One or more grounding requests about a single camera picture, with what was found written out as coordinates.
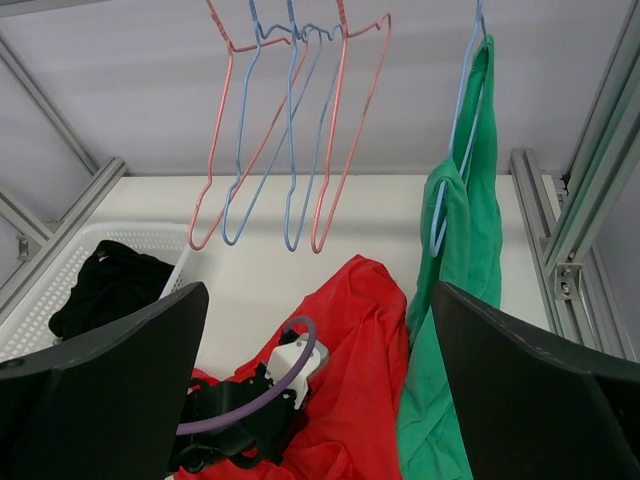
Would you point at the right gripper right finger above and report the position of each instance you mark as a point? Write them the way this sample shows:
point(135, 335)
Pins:
point(531, 404)

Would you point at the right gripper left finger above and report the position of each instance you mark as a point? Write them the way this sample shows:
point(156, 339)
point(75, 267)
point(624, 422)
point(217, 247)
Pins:
point(105, 404)

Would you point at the red tank top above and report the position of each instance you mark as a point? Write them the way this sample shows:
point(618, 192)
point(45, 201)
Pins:
point(359, 315)

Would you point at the black tank top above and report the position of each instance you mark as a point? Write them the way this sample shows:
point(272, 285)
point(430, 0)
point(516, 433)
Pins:
point(113, 282)

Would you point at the pink wire hanger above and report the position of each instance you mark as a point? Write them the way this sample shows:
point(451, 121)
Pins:
point(264, 37)

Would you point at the blue hanger with black top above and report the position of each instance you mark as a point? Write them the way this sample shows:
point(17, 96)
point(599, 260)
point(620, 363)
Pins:
point(295, 125)

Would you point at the pink hanger with green top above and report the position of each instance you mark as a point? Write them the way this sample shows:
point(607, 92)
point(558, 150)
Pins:
point(363, 52)

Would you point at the green tank top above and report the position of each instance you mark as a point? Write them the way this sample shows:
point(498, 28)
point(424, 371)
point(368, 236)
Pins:
point(461, 237)

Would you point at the white plastic basket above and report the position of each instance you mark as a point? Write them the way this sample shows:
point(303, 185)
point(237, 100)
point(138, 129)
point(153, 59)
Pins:
point(26, 329)

